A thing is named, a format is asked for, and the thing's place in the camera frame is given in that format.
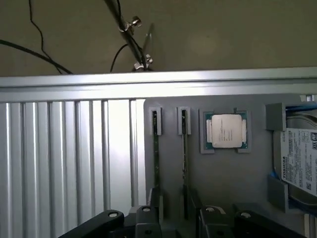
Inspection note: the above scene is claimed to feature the Toshiba hard disk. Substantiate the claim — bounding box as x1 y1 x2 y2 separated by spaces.
272 114 317 206

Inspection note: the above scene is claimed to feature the silver CPU chip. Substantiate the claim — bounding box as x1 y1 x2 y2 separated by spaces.
203 111 248 151

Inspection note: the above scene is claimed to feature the thin black cable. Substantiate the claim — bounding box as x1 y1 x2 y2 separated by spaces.
110 44 128 72
28 0 62 74

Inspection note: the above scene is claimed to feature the thick black cable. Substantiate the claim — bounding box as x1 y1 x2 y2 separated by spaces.
0 39 74 75

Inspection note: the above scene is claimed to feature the metal stand pole with clamps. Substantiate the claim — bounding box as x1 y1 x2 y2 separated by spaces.
104 0 156 73

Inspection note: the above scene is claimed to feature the grey parts rack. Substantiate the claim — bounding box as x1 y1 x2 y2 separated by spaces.
143 93 317 224

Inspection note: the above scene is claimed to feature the aluminium table frame rail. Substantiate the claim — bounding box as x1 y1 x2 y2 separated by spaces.
0 68 317 104

